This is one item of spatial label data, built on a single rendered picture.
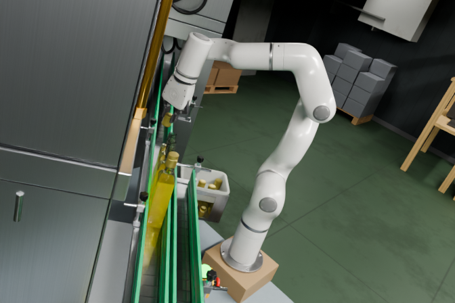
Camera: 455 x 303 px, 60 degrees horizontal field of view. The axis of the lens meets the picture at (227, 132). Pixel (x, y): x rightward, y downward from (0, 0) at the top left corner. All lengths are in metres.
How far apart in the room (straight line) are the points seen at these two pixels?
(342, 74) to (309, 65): 5.65
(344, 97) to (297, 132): 5.57
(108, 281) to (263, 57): 0.81
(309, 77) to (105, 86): 0.80
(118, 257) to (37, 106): 0.70
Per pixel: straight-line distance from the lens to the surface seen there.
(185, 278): 1.27
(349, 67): 6.89
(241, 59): 1.29
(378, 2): 7.26
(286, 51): 1.29
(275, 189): 1.42
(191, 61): 1.33
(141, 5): 0.59
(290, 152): 1.40
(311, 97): 1.27
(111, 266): 1.24
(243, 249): 1.64
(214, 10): 2.24
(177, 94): 1.39
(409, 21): 7.07
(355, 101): 6.87
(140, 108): 0.87
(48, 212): 0.77
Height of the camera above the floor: 1.95
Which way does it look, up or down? 24 degrees down
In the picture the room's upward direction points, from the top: 20 degrees clockwise
